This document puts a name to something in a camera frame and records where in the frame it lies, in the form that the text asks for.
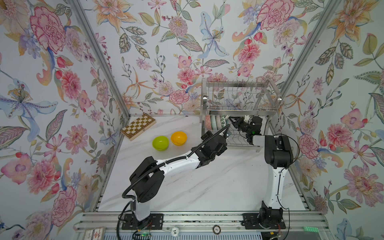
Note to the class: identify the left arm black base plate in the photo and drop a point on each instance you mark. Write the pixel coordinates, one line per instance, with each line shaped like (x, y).
(152, 222)

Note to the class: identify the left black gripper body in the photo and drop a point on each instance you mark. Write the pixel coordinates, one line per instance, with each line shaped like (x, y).
(220, 141)

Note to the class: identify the pale green ceramic bowl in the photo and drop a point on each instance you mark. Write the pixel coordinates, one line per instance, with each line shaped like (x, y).
(213, 122)

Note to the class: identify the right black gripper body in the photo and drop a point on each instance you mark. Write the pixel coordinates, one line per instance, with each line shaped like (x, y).
(240, 124)

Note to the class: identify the lime green plastic bowl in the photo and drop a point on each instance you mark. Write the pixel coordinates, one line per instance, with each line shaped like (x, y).
(160, 143)

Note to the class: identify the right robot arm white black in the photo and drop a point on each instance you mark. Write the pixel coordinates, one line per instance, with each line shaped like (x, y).
(279, 157)

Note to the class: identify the aluminium front rail frame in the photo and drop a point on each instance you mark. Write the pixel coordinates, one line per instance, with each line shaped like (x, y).
(187, 226)

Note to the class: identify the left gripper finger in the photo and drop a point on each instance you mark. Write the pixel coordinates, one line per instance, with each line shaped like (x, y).
(224, 132)
(207, 136)

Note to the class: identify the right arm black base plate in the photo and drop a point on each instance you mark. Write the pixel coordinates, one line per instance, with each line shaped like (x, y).
(253, 221)

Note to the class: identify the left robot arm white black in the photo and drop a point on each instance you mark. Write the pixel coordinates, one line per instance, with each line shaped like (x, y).
(148, 177)

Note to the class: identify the orange yellow plastic bowl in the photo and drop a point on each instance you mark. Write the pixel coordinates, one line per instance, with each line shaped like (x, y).
(179, 138)

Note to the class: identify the pink striped ceramic bowl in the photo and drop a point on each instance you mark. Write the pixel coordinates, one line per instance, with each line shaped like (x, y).
(218, 122)

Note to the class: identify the wooden chess board box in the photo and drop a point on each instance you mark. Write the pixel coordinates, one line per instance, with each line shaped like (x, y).
(138, 126)

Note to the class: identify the two-tier steel dish rack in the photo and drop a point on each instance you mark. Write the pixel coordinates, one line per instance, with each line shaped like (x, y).
(260, 98)

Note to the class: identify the green leaf pattern bowl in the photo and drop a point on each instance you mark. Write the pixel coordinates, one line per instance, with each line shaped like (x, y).
(223, 121)

